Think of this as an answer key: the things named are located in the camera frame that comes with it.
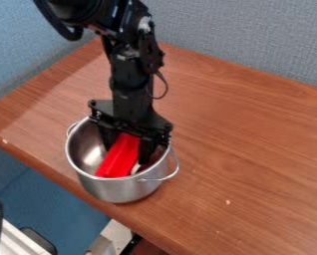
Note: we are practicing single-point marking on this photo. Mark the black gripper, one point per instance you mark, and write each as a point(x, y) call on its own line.
point(129, 112)

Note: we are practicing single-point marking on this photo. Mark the red plastic block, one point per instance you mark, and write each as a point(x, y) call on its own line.
point(121, 157)

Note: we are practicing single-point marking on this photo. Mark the metal pot with handle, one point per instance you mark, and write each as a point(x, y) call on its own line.
point(86, 152)

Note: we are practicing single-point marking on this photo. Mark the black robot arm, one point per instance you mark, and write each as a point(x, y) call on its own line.
point(125, 25)

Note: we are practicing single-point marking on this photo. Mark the black object under table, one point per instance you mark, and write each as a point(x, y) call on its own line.
point(41, 240)

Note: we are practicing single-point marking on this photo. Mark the white appliance at bottom left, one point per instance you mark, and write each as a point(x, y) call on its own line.
point(16, 243)

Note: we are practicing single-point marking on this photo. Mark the grey metal table frame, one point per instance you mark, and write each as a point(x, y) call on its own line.
point(117, 240)

